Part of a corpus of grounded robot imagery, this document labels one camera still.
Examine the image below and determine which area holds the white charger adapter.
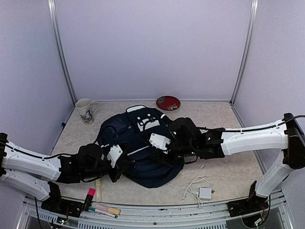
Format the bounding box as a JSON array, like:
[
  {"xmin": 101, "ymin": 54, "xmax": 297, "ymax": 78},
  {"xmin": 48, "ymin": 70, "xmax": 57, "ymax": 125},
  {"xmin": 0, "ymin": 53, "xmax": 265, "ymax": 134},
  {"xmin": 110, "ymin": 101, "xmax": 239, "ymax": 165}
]
[{"xmin": 198, "ymin": 187, "xmax": 212, "ymax": 200}]

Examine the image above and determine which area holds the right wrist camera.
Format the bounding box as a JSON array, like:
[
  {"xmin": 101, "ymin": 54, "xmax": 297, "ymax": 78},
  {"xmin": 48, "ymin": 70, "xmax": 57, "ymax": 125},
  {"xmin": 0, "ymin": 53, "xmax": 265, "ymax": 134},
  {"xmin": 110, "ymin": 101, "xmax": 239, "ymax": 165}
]
[{"xmin": 144, "ymin": 133, "xmax": 171, "ymax": 152}]

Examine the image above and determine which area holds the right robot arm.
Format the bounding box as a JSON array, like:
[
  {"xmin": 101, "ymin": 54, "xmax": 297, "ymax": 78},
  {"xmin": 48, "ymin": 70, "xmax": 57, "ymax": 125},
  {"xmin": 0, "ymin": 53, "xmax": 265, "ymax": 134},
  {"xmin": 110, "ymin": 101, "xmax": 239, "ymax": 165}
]
[{"xmin": 150, "ymin": 113, "xmax": 305, "ymax": 212}]

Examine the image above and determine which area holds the white paper cup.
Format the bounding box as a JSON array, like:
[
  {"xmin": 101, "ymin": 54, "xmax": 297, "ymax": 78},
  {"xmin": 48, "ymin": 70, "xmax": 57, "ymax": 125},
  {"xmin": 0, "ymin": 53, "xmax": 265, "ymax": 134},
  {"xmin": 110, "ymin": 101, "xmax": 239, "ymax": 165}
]
[{"xmin": 75, "ymin": 98, "xmax": 98, "ymax": 125}]

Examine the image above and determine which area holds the teal pen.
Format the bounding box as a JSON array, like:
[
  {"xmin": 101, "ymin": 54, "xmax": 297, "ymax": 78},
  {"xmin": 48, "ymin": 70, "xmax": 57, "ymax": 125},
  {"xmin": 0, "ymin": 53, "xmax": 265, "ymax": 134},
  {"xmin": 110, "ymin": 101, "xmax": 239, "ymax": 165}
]
[{"xmin": 89, "ymin": 207, "xmax": 118, "ymax": 219}]

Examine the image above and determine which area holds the left corner aluminium post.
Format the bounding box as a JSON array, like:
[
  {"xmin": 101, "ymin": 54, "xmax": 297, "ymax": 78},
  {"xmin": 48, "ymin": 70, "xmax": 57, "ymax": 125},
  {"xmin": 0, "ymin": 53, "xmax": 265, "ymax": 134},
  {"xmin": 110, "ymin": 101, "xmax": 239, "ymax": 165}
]
[{"xmin": 48, "ymin": 0, "xmax": 77, "ymax": 105}]

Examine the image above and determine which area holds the right corner aluminium post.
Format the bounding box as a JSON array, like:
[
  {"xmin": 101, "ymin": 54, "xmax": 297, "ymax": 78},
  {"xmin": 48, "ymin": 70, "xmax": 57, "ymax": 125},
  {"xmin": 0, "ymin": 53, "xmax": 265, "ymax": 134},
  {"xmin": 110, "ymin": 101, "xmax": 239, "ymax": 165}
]
[{"xmin": 229, "ymin": 0, "xmax": 259, "ymax": 106}]

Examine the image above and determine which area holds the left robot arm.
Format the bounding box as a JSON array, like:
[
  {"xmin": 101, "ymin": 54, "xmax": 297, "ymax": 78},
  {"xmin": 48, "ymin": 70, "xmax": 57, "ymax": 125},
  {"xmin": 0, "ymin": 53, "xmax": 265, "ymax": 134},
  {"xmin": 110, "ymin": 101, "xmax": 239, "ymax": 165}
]
[{"xmin": 0, "ymin": 133, "xmax": 132, "ymax": 212}]

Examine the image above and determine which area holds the white charger cable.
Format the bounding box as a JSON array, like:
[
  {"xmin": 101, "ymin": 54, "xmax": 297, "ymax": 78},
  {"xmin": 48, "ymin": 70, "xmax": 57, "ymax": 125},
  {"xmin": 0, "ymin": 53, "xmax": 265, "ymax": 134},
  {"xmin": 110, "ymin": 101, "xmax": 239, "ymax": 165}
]
[{"xmin": 183, "ymin": 164, "xmax": 214, "ymax": 208}]

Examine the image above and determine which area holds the pink black highlighter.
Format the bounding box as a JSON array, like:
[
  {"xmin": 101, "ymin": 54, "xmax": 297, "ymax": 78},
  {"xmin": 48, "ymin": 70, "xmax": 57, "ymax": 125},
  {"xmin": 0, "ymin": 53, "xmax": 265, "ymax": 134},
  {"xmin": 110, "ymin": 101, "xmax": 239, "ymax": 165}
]
[{"xmin": 82, "ymin": 188, "xmax": 96, "ymax": 211}]

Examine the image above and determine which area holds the metal frame rail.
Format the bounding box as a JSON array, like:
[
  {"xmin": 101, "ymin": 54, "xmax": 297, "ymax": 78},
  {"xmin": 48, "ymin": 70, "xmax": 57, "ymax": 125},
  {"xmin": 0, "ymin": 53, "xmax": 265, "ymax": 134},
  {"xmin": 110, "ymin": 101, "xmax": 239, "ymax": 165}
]
[{"xmin": 18, "ymin": 193, "xmax": 295, "ymax": 229}]

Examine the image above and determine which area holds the yellow highlighter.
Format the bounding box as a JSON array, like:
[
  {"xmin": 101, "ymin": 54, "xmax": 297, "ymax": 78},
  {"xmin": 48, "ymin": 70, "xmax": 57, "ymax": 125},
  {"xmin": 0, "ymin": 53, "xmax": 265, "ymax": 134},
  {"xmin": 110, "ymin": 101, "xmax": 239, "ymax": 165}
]
[{"xmin": 95, "ymin": 179, "xmax": 102, "ymax": 202}]

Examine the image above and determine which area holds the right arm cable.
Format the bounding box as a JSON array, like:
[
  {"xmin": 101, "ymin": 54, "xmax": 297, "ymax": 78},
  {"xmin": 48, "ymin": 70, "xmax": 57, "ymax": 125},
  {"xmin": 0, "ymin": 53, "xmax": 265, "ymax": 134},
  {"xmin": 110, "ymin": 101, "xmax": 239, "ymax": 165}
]
[{"xmin": 283, "ymin": 114, "xmax": 305, "ymax": 122}]

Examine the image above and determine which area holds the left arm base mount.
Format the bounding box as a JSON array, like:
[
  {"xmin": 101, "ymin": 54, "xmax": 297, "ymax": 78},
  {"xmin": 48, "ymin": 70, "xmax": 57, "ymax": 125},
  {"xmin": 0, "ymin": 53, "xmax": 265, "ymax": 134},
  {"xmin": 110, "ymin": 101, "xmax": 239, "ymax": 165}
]
[{"xmin": 41, "ymin": 181, "xmax": 83, "ymax": 218}]

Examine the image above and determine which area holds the navy blue backpack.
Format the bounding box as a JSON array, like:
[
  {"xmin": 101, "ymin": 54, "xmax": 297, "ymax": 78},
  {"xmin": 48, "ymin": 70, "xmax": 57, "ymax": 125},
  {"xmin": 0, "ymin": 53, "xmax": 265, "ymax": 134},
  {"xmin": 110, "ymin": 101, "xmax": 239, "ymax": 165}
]
[{"xmin": 95, "ymin": 105, "xmax": 184, "ymax": 188}]

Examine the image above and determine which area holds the corner aluminium post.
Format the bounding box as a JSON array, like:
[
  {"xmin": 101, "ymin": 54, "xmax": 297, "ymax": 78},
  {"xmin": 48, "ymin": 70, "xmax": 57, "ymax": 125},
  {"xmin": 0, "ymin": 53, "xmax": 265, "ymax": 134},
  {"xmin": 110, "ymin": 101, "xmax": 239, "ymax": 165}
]
[
  {"xmin": 48, "ymin": 0, "xmax": 77, "ymax": 105},
  {"xmin": 229, "ymin": 0, "xmax": 259, "ymax": 106}
]

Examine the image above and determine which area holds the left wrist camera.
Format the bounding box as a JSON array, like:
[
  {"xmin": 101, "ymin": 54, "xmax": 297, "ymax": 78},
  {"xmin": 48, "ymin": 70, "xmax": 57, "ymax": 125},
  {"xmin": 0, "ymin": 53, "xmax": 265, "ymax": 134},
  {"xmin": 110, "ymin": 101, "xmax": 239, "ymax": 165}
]
[{"xmin": 106, "ymin": 145, "xmax": 126, "ymax": 168}]

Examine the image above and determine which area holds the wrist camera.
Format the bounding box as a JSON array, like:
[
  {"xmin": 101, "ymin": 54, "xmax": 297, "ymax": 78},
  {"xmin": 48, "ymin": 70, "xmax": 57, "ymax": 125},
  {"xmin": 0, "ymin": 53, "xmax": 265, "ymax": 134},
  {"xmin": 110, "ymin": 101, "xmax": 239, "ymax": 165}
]
[
  {"xmin": 144, "ymin": 133, "xmax": 171, "ymax": 152},
  {"xmin": 106, "ymin": 145, "xmax": 126, "ymax": 168}
]

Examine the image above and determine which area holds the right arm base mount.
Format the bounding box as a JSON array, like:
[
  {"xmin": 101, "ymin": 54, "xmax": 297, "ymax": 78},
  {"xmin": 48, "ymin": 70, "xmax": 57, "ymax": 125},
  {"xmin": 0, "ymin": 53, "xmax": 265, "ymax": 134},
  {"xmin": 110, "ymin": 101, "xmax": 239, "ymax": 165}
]
[{"xmin": 227, "ymin": 181, "xmax": 270, "ymax": 217}]

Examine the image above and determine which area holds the red floral plate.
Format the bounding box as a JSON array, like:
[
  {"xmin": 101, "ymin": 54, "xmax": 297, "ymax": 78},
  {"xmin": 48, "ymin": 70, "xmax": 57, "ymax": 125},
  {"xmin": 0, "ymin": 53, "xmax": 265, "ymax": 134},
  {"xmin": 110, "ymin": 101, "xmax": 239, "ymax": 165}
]
[{"xmin": 156, "ymin": 95, "xmax": 181, "ymax": 111}]

